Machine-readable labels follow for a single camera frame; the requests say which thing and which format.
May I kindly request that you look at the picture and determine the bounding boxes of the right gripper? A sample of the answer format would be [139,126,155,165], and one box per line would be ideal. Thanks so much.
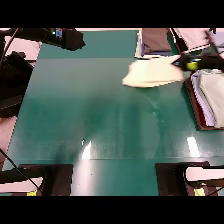
[175,53,196,72]

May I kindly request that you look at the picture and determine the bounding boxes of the cream shirt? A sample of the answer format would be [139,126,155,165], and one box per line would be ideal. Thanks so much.
[121,54,185,89]

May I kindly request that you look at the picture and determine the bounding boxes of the black garment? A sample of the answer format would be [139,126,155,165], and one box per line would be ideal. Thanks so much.
[170,28,189,55]

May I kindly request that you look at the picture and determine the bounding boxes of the brown garment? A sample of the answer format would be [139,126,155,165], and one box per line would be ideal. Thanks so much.
[142,28,173,55]

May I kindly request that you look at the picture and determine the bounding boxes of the beige grey garment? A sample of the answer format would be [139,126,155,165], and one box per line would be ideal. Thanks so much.
[199,70,224,130]

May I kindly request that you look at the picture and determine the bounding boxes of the black cable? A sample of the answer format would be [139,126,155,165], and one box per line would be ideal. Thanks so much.
[0,147,45,197]

